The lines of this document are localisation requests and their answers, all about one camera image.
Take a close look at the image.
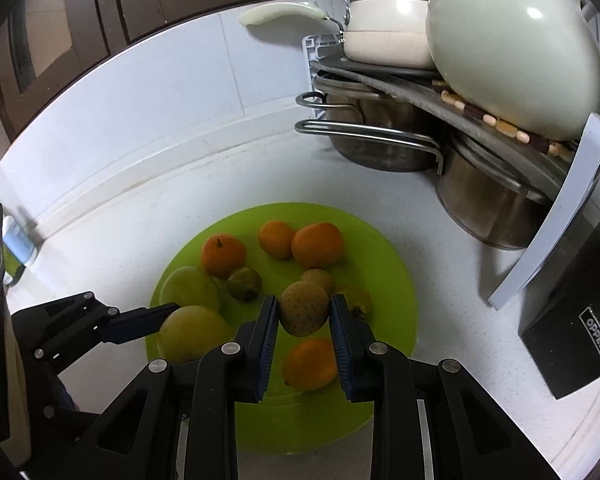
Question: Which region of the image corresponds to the white ceramic pot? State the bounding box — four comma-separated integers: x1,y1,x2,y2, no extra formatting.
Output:
425,0,600,142

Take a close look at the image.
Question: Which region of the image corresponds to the blue and white bottle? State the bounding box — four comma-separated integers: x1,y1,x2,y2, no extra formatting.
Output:
2,215,38,267

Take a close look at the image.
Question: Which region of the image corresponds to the wide steel pot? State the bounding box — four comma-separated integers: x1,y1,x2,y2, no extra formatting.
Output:
295,77,448,173

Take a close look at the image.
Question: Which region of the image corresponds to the small green container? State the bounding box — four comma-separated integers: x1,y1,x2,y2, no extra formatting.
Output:
2,245,26,286

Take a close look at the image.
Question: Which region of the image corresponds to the green apple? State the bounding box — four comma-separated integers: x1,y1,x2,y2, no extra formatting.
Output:
159,266,222,313

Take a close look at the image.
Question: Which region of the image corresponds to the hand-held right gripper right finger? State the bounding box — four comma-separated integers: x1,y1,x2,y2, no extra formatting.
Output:
328,294,561,480

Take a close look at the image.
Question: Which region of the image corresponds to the white pot rack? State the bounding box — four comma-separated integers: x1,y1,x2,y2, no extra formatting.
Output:
302,35,600,311

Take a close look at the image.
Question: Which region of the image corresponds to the green plate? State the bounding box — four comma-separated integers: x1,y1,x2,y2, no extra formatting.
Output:
149,202,421,456

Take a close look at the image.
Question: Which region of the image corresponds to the tan round fruit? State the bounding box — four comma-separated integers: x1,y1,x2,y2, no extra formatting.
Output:
278,280,331,337

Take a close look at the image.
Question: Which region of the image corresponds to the small yellowish fruit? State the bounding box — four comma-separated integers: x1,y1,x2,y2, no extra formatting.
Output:
341,287,374,320

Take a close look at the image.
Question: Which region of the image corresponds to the small green fruit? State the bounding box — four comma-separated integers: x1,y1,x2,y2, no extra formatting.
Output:
227,266,263,303
300,268,337,297

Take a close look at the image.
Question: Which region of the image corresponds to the large round orange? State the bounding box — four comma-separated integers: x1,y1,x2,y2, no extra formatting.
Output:
291,222,345,269

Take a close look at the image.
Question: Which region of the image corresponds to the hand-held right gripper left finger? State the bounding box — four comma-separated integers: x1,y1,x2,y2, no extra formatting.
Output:
20,295,280,480

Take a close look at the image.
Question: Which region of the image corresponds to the dark wooden cabinet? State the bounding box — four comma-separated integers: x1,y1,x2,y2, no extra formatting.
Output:
0,0,313,136

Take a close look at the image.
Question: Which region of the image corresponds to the orange with stem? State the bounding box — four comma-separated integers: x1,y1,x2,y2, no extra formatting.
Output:
201,232,247,279

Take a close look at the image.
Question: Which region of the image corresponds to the small orange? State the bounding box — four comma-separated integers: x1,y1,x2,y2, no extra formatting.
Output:
258,220,296,260
281,337,340,392

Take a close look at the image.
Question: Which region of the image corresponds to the beaded wooden trivet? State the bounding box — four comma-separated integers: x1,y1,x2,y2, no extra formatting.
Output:
432,77,578,161

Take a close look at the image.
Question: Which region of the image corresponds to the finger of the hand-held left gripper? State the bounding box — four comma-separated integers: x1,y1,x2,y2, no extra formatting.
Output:
55,291,182,346
32,330,151,377

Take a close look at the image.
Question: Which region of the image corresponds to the steel pot with lid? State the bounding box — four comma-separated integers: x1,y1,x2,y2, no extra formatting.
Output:
435,130,551,251

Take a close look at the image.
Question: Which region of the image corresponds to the black knife block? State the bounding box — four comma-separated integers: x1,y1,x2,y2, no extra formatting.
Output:
517,200,600,401

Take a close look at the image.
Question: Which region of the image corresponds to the yellow pear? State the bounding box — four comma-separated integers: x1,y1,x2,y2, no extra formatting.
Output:
158,305,236,363

